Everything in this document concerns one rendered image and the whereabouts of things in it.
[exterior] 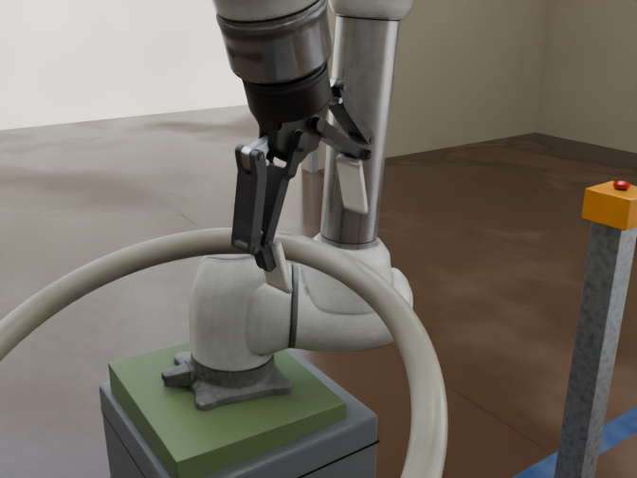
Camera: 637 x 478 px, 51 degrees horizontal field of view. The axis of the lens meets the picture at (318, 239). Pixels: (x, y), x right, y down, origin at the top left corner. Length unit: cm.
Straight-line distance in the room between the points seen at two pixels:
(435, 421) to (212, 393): 72
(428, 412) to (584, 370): 140
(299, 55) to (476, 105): 681
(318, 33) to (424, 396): 31
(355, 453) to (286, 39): 91
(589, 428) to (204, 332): 118
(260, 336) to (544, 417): 179
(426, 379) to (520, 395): 232
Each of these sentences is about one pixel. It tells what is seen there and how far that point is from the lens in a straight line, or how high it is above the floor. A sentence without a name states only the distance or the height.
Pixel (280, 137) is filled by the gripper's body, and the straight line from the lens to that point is 60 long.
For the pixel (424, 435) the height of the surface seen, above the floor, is 121.
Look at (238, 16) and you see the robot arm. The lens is 54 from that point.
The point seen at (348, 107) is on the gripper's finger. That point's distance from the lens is 67.
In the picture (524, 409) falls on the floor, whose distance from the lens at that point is 283.
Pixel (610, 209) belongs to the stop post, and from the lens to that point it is 175.
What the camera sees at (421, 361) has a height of 124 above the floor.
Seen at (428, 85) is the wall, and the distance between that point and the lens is 682.
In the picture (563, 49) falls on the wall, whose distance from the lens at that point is 789.
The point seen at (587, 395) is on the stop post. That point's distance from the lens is 198.
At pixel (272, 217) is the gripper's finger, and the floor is 134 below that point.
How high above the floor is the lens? 154
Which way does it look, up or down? 20 degrees down
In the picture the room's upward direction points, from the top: straight up
